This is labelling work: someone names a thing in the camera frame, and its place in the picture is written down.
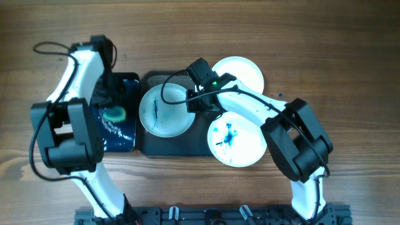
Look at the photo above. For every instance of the small black water tray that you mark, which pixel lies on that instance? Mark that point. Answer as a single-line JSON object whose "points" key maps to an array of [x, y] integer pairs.
{"points": [[120, 136]]}

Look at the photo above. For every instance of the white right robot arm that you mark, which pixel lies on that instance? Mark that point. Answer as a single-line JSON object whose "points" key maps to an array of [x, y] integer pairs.
{"points": [[297, 142]]}

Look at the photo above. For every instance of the white plate with blue splat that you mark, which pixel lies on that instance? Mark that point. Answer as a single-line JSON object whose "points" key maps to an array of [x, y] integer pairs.
{"points": [[235, 141]]}

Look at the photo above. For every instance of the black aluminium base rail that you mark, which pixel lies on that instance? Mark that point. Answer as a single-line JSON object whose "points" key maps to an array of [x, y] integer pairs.
{"points": [[278, 214]]}

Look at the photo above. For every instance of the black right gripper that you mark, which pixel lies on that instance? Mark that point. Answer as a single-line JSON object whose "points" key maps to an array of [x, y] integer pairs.
{"points": [[193, 107]]}

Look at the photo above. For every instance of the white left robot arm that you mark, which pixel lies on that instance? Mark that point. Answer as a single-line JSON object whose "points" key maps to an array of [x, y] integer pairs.
{"points": [[66, 135]]}

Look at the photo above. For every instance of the green yellow sponge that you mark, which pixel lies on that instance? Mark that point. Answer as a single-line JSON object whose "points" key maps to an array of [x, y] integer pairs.
{"points": [[115, 114]]}

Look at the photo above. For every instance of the white plate with streak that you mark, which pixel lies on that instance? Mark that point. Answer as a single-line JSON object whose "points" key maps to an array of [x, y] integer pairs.
{"points": [[161, 119]]}

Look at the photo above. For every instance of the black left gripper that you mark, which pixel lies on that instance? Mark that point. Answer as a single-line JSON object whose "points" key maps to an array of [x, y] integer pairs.
{"points": [[99, 100]]}

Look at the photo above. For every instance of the white plate at back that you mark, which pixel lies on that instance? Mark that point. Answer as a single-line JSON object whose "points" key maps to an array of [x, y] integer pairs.
{"points": [[243, 69]]}

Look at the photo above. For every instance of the large black tray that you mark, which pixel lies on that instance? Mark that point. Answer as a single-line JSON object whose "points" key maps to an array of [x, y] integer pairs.
{"points": [[191, 143]]}

